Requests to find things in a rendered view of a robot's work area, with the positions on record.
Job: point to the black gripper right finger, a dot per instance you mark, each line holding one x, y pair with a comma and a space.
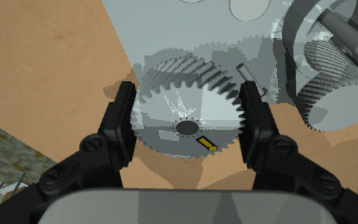
284, 168

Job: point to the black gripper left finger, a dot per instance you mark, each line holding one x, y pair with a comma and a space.
90, 167

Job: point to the grey spur gear with yellow arrow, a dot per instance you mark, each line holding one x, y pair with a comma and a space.
186, 108

